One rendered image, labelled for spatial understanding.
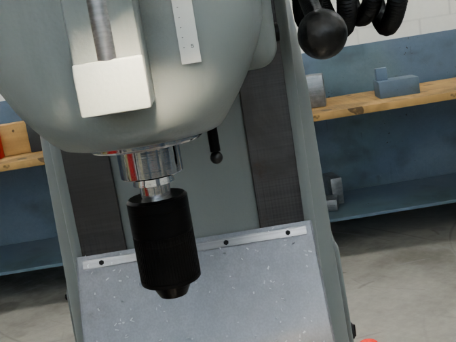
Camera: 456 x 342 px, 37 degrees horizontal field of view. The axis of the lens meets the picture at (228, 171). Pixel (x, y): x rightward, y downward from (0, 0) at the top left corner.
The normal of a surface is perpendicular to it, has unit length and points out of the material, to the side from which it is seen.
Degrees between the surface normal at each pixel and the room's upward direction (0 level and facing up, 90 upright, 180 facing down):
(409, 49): 90
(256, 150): 90
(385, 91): 90
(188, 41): 90
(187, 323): 64
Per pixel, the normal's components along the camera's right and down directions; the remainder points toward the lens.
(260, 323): -0.04, -0.25
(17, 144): 0.18, 0.16
